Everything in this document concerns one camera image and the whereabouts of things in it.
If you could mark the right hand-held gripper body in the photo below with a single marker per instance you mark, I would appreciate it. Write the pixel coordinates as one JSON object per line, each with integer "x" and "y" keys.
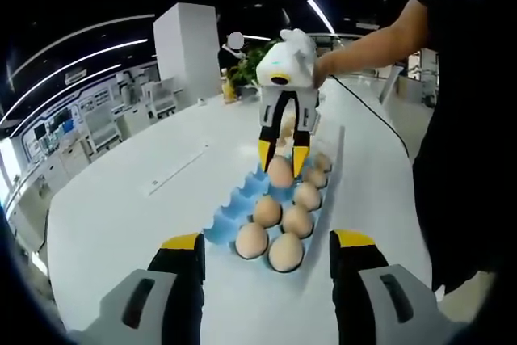
{"x": 287, "y": 62}

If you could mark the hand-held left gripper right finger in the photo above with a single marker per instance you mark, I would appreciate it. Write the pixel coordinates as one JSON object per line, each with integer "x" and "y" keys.
{"x": 355, "y": 288}

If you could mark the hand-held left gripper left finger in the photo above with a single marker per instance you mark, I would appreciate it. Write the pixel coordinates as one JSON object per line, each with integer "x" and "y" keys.
{"x": 177, "y": 280}

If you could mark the brown egg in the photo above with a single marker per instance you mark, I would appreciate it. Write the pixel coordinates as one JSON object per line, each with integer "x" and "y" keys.
{"x": 280, "y": 173}

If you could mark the blue egg tray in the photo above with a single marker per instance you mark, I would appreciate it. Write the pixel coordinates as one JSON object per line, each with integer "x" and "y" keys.
{"x": 238, "y": 207}

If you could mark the person's right hand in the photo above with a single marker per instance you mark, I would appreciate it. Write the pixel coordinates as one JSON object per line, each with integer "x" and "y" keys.
{"x": 325, "y": 70}

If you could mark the green potted plant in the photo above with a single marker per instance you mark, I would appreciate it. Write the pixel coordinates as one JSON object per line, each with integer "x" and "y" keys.
{"x": 246, "y": 70}

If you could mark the yellow drink bottle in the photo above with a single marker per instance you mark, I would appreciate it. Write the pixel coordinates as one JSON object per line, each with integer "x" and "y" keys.
{"x": 230, "y": 92}

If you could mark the ceiling light bar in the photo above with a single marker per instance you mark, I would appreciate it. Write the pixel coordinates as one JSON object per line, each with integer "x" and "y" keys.
{"x": 321, "y": 15}

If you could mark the small white box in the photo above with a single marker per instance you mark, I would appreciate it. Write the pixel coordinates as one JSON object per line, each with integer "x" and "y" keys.
{"x": 201, "y": 101}

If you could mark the white square pillar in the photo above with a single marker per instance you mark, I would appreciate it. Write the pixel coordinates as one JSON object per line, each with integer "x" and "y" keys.
{"x": 186, "y": 50}

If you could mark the person's black shirt torso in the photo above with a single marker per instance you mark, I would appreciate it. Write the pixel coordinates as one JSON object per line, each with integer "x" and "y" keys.
{"x": 464, "y": 159}

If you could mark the ceiling air conditioner unit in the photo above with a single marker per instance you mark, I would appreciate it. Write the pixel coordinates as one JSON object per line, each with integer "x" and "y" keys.
{"x": 76, "y": 75}

